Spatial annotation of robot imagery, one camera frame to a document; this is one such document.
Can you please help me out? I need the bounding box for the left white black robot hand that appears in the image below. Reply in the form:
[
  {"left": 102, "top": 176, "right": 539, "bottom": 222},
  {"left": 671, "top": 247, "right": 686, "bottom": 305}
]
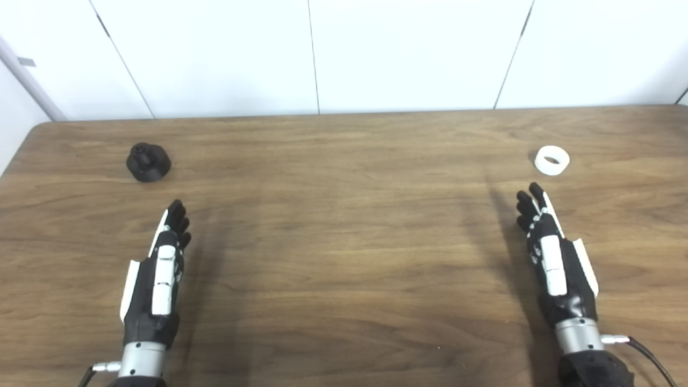
[{"left": 119, "top": 199, "right": 192, "bottom": 350}]

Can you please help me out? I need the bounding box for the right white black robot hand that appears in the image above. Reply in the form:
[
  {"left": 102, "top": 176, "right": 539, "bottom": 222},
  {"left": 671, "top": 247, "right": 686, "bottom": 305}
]
[{"left": 516, "top": 182, "right": 599, "bottom": 327}]

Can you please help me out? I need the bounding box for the white plastic ring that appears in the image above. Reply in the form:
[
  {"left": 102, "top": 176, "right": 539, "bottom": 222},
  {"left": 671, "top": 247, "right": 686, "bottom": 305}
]
[{"left": 534, "top": 146, "right": 571, "bottom": 176}]

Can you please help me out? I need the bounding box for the round black plastic part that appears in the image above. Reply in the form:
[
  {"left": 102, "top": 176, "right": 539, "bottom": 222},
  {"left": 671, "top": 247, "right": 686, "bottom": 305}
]
[{"left": 126, "top": 142, "right": 171, "bottom": 183}]

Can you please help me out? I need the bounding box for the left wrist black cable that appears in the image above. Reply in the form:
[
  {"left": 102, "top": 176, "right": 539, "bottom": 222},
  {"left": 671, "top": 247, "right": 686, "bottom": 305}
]
[{"left": 78, "top": 361, "right": 122, "bottom": 387}]

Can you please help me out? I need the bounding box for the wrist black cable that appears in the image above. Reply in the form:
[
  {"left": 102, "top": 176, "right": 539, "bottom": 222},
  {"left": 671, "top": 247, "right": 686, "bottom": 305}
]
[
  {"left": 601, "top": 334, "right": 678, "bottom": 387},
  {"left": 78, "top": 361, "right": 122, "bottom": 387}
]

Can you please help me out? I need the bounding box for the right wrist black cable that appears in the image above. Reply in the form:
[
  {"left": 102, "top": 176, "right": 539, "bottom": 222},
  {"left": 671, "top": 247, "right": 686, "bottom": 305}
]
[{"left": 601, "top": 334, "right": 678, "bottom": 387}]

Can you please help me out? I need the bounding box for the grey wall corner pole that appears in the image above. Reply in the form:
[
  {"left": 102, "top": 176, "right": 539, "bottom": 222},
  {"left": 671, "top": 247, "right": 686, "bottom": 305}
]
[{"left": 0, "top": 37, "right": 68, "bottom": 122}]

